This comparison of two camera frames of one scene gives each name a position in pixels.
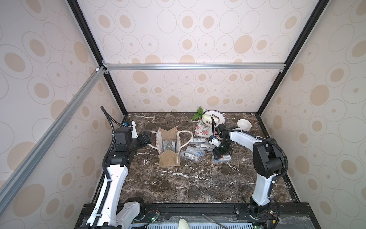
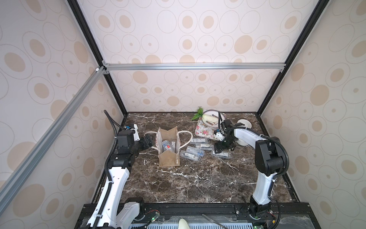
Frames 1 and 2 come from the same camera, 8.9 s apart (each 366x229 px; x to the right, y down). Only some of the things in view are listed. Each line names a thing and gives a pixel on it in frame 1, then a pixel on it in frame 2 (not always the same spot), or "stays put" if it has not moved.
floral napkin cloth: (204, 130) stays put
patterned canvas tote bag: (168, 146) stays put
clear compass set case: (173, 146) stays put
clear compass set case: (227, 158) -> (167, 146)
